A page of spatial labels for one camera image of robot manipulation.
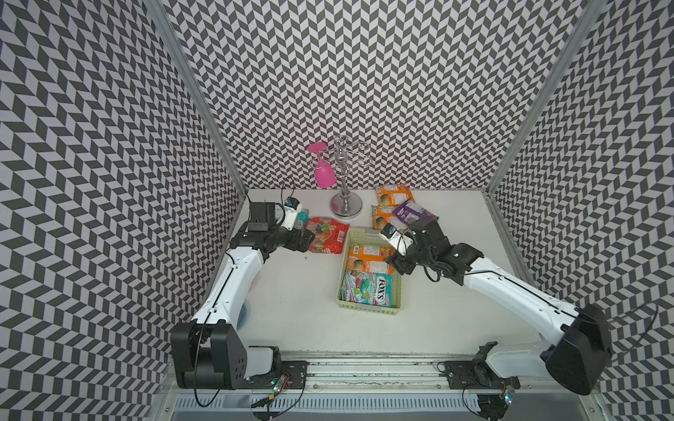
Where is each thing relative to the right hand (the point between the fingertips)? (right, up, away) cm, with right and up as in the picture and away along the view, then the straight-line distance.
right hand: (394, 253), depth 80 cm
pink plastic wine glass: (-24, +29, +25) cm, 45 cm away
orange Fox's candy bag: (-6, -4, +16) cm, 17 cm away
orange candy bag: (+10, +22, +37) cm, 44 cm away
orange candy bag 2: (+1, +13, +29) cm, 32 cm away
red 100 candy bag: (-21, +4, +18) cm, 28 cm away
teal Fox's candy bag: (-8, -12, +5) cm, 15 cm away
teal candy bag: (-33, +10, +27) cm, 44 cm away
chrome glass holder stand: (-16, +16, +32) cm, 40 cm away
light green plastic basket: (-9, +4, +19) cm, 22 cm away
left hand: (-30, +6, +3) cm, 30 cm away
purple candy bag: (+12, +13, +28) cm, 33 cm away
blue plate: (-47, -20, +1) cm, 51 cm away
